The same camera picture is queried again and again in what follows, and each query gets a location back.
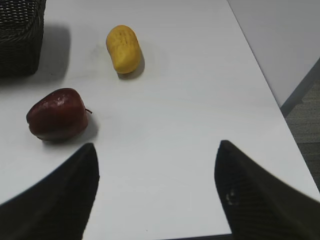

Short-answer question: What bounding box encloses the dark red apple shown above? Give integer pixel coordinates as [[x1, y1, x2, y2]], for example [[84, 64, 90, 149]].
[[26, 88, 92, 142]]

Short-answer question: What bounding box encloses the yellow mango fruit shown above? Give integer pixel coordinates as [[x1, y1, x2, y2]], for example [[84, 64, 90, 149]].
[[106, 25, 141, 74]]

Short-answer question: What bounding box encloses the black wicker basket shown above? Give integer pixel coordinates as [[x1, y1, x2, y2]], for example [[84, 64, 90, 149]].
[[0, 0, 46, 78]]

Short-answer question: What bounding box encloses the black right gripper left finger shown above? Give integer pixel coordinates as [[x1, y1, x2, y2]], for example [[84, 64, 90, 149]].
[[0, 143, 100, 240]]

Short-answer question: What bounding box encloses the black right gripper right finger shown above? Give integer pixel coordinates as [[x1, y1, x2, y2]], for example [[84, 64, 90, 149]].
[[214, 140, 320, 240]]

